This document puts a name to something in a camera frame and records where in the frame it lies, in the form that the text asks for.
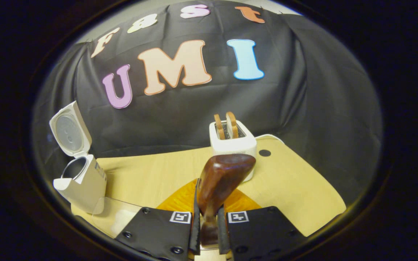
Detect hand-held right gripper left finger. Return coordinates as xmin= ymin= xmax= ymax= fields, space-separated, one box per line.
xmin=115 ymin=179 xmax=201 ymax=261

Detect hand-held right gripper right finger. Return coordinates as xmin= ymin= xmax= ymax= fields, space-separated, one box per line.
xmin=217 ymin=190 xmax=307 ymax=261

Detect brown wooden spoon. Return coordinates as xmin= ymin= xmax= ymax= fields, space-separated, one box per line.
xmin=196 ymin=154 xmax=257 ymax=246

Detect white rice cooker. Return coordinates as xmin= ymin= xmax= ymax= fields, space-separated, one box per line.
xmin=49 ymin=101 xmax=107 ymax=215

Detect white toaster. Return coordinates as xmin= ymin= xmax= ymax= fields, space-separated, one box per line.
xmin=209 ymin=120 xmax=257 ymax=182

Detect toast bread slice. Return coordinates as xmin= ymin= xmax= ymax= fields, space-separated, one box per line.
xmin=214 ymin=114 xmax=226 ymax=140
xmin=226 ymin=112 xmax=238 ymax=139

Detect black backdrop cloth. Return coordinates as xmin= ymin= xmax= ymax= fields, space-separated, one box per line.
xmin=31 ymin=0 xmax=384 ymax=196

